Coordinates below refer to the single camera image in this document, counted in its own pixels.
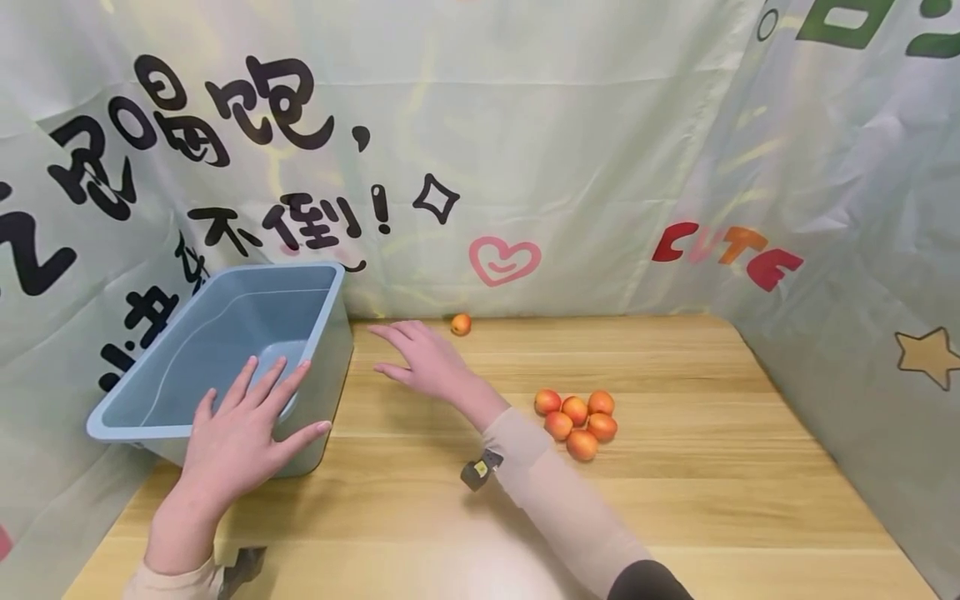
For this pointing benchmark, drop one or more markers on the person's left hand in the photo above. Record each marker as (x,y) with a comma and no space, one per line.
(229,450)

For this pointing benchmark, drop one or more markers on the orange apricot fruit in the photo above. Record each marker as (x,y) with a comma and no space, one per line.
(460,324)

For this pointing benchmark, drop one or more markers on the black wrist band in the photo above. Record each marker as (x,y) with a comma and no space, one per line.
(480,471)

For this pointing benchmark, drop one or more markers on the blue plastic bin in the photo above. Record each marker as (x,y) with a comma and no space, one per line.
(247,317)

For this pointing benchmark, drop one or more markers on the pile of orange apricots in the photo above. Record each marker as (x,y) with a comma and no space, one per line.
(576,423)

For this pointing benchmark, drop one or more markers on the person's right hand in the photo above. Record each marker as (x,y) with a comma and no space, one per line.
(435,367)

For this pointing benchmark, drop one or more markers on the person's right forearm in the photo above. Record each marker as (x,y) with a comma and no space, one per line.
(555,492)

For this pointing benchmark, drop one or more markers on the person's left forearm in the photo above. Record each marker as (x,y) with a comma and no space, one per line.
(176,542)

